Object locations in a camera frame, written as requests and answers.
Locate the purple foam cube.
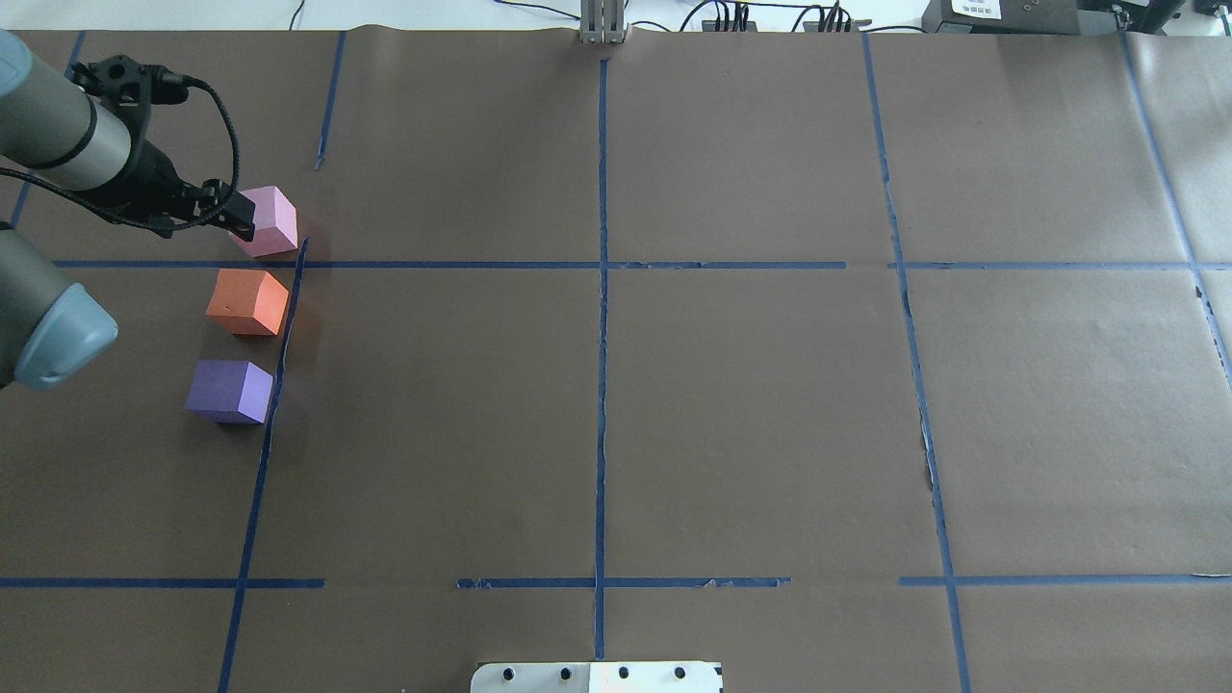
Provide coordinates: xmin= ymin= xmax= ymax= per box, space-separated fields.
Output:
xmin=185 ymin=359 xmax=274 ymax=425

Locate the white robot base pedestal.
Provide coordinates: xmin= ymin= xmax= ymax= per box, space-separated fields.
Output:
xmin=469 ymin=658 xmax=724 ymax=692

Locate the black computer box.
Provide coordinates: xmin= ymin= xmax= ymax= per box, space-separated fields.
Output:
xmin=920 ymin=1 xmax=1120 ymax=36

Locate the aluminium frame post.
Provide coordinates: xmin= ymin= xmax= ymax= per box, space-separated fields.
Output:
xmin=579 ymin=0 xmax=630 ymax=44

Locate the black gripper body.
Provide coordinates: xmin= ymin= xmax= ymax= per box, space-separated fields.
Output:
xmin=91 ymin=141 xmax=201 ymax=240

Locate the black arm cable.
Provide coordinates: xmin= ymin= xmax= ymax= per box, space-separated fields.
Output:
xmin=0 ymin=79 xmax=241 ymax=232

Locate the orange foam cube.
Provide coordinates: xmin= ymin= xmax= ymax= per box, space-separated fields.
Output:
xmin=205 ymin=269 xmax=290 ymax=337

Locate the pink foam cube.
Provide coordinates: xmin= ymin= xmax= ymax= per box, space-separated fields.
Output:
xmin=232 ymin=186 xmax=301 ymax=258

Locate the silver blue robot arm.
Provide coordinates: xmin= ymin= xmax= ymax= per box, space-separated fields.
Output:
xmin=2 ymin=31 xmax=256 ymax=391

